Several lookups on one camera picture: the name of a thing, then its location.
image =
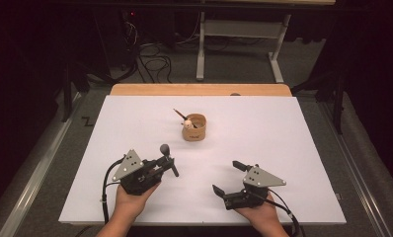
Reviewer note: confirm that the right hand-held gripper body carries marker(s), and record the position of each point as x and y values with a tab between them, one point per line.
262	179

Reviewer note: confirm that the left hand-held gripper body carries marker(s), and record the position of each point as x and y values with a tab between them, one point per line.
130	166

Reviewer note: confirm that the black makeup brush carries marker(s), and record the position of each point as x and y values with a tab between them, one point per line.
165	149

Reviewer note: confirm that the round wooden brush holder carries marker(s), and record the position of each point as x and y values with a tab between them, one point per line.
194	133

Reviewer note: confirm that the person's right hand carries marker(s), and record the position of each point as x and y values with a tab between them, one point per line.
263	215

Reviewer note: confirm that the person's left hand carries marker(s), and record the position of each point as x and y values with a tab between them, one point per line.
130	205

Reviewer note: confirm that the white table sheet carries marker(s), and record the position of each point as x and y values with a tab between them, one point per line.
250	138

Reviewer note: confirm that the wooden table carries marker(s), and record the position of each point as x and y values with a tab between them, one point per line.
184	89

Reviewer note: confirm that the black metal stand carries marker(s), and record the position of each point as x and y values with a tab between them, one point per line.
67	92
338	105

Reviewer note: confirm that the dark equipment with red light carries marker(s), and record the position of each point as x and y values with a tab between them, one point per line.
130	36

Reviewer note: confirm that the aluminium floor rail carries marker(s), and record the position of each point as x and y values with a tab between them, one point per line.
36	177
359	171

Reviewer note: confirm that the white metal frame desk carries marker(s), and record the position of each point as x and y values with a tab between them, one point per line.
240	29

